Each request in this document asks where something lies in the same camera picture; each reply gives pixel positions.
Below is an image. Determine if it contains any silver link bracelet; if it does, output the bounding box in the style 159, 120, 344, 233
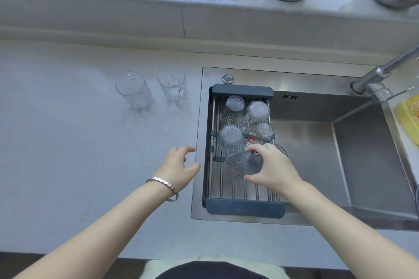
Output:
145, 176, 179, 202

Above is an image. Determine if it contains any clear glass mug with handle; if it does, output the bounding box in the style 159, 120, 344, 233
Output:
115, 72, 154, 109
156, 66, 190, 105

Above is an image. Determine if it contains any small clear glass jar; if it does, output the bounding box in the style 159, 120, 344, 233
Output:
255, 121, 276, 141

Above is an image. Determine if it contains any person's left hand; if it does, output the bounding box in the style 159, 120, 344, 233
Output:
154, 145, 201, 193

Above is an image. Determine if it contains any black apron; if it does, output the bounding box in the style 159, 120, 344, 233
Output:
156, 261, 279, 279

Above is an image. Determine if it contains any person's right forearm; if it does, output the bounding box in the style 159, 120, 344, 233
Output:
284, 180, 419, 279

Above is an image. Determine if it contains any dark grey sink drying rack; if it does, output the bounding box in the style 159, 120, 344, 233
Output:
202, 83, 285, 219

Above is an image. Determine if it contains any yellow dish sponge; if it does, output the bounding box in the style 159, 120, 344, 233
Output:
394, 95, 419, 146

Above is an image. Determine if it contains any chrome faucet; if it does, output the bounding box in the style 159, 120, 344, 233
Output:
350, 45, 419, 105

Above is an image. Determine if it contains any ribbed clear drinking glass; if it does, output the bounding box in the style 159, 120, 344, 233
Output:
224, 151, 264, 182

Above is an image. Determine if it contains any person's right hand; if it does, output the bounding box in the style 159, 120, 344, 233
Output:
244, 143, 304, 196

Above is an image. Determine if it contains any person's left forearm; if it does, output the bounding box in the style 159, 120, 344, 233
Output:
9, 181, 177, 279

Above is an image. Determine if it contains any stainless steel sink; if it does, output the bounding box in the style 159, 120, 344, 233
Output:
191, 66, 419, 232

